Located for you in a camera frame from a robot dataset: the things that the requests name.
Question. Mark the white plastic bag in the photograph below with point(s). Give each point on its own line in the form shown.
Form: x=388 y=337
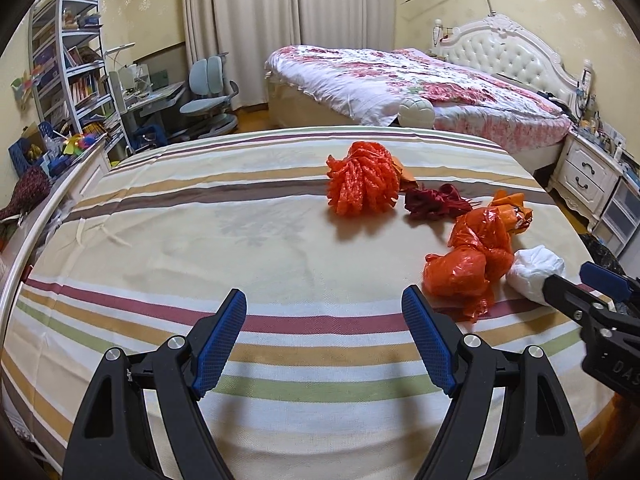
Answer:
x=532 y=270

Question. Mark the blue plastic basket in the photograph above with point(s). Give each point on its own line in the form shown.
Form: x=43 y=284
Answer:
x=25 y=152

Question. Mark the grey study desk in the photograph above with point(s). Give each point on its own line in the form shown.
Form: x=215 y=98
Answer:
x=155 y=100

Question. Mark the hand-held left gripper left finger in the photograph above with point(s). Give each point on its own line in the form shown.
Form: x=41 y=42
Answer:
x=220 y=340

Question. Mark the waste bin with black liner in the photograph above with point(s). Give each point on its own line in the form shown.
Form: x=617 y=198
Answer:
x=600 y=252

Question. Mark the dark red knitted cloth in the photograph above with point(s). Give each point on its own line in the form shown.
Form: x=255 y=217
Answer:
x=27 y=190

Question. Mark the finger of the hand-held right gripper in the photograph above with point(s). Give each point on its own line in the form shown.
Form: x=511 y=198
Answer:
x=605 y=276
x=570 y=295

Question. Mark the pile of small bottles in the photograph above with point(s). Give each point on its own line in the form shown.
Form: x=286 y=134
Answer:
x=597 y=127

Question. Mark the beige pleated curtain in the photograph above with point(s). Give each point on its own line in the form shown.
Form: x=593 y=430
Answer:
x=345 y=0
x=240 y=25

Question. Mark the striped tablecloth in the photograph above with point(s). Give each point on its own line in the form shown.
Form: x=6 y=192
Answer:
x=225 y=240

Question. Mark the pink floral quilt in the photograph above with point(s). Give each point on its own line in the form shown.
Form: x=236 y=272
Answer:
x=380 y=75

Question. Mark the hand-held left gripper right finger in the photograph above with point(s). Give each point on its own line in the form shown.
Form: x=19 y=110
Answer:
x=430 y=340

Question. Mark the white curved side rail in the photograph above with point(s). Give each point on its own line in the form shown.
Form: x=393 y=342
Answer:
x=55 y=200

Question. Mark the colourful wall decoration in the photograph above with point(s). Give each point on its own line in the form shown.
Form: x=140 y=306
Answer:
x=27 y=90

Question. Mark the white nightstand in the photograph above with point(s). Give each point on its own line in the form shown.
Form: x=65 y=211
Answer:
x=582 y=175

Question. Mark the red foam fruit net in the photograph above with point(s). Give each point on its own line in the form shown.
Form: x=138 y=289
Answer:
x=360 y=180

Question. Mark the orange plastic bag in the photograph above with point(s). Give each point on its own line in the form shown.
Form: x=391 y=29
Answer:
x=470 y=260

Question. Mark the white curved bookshelf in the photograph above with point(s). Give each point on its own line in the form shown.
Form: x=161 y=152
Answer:
x=75 y=60

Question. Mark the white desk lamp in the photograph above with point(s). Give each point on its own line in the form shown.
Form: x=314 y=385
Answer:
x=117 y=55

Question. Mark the white bed with tufted headboard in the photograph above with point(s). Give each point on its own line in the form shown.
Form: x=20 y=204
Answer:
x=505 y=52

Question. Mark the pale blue office chair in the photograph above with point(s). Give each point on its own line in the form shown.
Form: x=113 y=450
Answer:
x=207 y=90

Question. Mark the dark red mesh bag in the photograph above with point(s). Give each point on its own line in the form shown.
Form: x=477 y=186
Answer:
x=435 y=202

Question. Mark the clear plastic drawer unit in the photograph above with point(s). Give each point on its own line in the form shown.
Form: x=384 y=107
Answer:
x=622 y=215

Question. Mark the pile of colourful toys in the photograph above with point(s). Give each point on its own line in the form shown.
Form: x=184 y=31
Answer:
x=75 y=145

